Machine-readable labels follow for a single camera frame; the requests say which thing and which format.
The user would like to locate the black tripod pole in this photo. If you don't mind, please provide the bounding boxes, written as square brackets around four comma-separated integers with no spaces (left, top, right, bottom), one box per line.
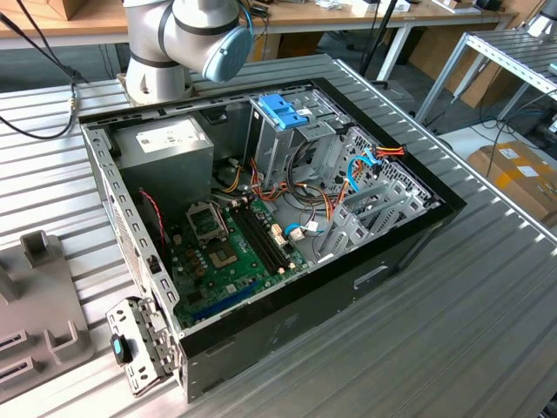
[359,0,399,84]

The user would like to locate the blue expansion slot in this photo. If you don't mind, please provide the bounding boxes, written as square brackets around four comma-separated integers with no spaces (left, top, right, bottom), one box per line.
[191,280,263,322]

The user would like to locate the wooden top desk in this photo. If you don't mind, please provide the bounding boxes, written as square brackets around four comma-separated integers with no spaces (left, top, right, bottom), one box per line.
[0,0,521,84]

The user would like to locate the black blue bracket latch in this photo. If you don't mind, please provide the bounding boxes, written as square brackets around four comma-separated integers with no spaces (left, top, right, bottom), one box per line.
[110,333,134,364]

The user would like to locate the metal hinged slot bracket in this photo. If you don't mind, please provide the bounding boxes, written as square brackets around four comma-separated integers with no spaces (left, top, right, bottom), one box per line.
[105,294,183,398]

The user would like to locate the grey power supply unit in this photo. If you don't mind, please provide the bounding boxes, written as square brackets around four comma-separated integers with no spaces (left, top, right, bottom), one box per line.
[111,113,217,212]

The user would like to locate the metal disk bay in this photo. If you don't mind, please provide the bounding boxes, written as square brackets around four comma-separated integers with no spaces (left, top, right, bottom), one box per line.
[315,172,441,266]

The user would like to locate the yellow black power wires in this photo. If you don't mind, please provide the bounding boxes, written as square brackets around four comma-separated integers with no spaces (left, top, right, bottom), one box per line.
[212,158,244,193]

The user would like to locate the metal drive cage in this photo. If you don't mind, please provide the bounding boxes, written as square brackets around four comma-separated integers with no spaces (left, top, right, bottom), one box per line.
[242,96,339,186]

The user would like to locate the black RAM slot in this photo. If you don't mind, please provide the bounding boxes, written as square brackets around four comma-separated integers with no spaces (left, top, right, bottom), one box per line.
[230,208,276,276]
[240,205,287,271]
[245,203,292,267]
[235,206,281,273]

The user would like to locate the metal socket cover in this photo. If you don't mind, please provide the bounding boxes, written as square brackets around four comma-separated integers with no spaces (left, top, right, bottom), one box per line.
[185,200,231,245]

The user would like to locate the white plug blue wire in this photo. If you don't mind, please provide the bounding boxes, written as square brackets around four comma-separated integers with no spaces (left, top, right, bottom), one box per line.
[285,220,323,241]

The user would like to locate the blue drive cage latch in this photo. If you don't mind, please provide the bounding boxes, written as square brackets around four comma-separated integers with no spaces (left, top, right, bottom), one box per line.
[257,94,312,131]

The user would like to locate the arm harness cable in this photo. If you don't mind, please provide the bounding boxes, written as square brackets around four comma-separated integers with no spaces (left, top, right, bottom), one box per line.
[0,10,91,141]

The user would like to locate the green motherboard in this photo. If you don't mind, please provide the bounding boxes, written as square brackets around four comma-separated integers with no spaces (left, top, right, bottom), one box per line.
[164,196,312,331]

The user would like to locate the orange red power wire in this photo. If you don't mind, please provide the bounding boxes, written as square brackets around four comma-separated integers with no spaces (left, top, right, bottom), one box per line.
[354,145,408,179]

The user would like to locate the metal slat table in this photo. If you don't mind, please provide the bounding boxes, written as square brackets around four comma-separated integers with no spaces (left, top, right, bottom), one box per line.
[415,29,557,127]

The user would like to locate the black case fan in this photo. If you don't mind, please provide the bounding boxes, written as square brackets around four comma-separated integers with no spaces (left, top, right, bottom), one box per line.
[139,189,169,249]

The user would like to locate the blue data wire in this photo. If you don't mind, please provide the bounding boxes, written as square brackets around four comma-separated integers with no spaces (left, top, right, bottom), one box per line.
[346,146,384,193]

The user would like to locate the grey parts rack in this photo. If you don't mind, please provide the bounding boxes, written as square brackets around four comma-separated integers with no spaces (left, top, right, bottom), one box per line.
[0,230,97,404]

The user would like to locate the orange black wire bundle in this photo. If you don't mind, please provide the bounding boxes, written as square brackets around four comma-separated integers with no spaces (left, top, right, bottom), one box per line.
[248,157,349,230]

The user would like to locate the red black twisted wire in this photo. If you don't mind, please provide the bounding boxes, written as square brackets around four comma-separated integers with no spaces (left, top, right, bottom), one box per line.
[138,186,169,247]

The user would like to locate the brown cardboard box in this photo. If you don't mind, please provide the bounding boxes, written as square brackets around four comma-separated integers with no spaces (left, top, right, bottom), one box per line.
[43,0,91,22]

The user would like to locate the brown cardboard panel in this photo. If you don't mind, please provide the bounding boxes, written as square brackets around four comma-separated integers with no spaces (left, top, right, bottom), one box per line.
[408,25,519,110]

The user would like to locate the labelled cardboard box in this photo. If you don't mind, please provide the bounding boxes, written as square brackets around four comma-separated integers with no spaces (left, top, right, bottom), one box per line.
[467,139,557,228]

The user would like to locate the black open PC case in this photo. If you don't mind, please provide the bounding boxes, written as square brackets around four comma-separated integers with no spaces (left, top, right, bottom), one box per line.
[77,77,469,404]

